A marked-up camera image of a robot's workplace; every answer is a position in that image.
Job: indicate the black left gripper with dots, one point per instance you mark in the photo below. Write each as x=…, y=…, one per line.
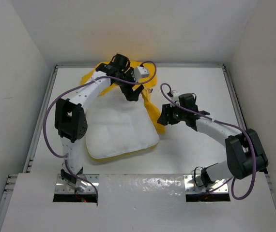
x=130, y=94

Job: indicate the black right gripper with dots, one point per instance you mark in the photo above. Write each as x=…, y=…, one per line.
x=165, y=117

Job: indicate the yellow pillowcase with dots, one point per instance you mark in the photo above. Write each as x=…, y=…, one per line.
x=152, y=110

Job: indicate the white pillow yellow border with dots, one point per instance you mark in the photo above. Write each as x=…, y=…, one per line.
x=118, y=127

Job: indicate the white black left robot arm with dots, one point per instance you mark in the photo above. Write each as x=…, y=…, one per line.
x=70, y=120

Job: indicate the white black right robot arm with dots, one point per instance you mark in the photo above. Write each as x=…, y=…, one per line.
x=244, y=151

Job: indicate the white front cover board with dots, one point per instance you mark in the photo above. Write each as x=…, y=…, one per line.
x=136, y=203

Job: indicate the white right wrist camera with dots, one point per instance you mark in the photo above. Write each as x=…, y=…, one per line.
x=174, y=96

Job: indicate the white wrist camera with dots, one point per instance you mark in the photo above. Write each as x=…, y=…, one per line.
x=174, y=96
x=140, y=72

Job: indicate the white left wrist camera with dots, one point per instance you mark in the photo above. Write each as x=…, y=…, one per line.
x=140, y=72

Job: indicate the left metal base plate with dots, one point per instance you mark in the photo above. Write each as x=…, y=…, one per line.
x=81, y=187

